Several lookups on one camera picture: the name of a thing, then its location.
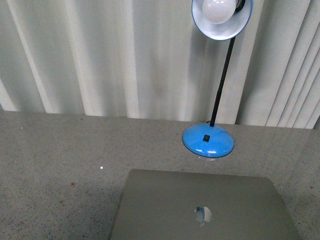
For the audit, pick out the white vertical blinds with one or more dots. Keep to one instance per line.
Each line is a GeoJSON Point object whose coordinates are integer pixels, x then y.
{"type": "Point", "coordinates": [146, 59]}

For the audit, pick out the blue desk lamp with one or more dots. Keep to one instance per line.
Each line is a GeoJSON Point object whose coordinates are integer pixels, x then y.
{"type": "Point", "coordinates": [218, 20]}

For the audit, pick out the silver laptop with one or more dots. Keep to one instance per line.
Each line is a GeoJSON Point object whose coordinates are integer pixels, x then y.
{"type": "Point", "coordinates": [165, 205]}

